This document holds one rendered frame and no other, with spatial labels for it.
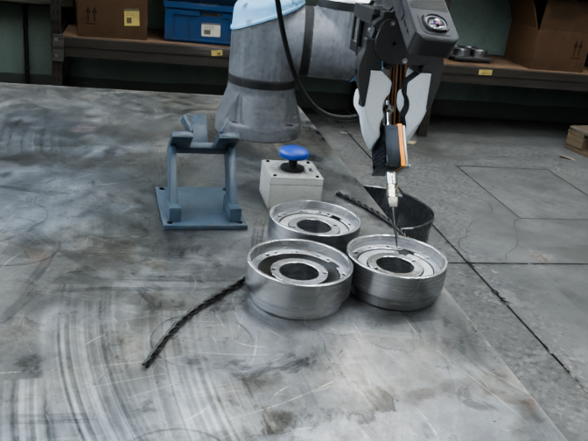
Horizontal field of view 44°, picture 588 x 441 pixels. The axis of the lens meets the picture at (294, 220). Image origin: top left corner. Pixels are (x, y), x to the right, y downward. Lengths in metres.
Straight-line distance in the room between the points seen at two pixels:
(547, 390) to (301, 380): 1.66
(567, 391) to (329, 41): 1.38
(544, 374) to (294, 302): 1.68
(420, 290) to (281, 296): 0.14
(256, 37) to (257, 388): 0.73
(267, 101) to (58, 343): 0.68
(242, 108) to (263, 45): 0.11
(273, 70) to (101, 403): 0.76
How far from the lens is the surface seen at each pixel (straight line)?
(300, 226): 0.85
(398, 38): 0.79
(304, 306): 0.68
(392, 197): 0.80
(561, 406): 2.19
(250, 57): 1.21
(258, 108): 1.22
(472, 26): 5.20
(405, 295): 0.72
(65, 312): 0.69
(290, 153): 0.94
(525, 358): 2.35
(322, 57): 1.22
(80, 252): 0.81
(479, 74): 4.62
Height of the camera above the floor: 1.15
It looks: 22 degrees down
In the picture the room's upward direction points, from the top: 7 degrees clockwise
